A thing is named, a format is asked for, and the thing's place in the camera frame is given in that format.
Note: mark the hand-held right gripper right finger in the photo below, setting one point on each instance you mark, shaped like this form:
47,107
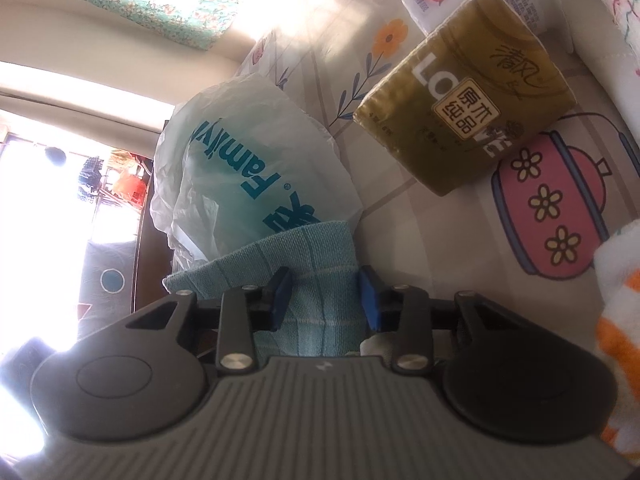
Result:
370,302

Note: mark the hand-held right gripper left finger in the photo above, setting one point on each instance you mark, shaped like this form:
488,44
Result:
280,300

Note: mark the teal checked towel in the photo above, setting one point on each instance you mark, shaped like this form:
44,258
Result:
310,260

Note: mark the gold tissue pack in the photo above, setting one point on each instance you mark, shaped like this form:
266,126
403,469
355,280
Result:
465,95

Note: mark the orange striped white towel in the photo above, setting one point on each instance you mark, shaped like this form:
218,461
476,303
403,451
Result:
620,310

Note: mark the white plastic bag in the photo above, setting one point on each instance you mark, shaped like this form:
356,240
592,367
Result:
235,170

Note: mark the grey cushion with circles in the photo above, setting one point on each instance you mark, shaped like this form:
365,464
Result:
107,290

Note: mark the red plastic bag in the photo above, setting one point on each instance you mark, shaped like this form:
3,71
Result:
129,186

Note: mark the hanging dark clothes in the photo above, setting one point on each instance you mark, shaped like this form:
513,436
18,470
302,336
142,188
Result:
92,180

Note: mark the black round hanging object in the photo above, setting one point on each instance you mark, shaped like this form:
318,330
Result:
55,155

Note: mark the floral curtain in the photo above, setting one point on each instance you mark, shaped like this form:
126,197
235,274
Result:
160,0

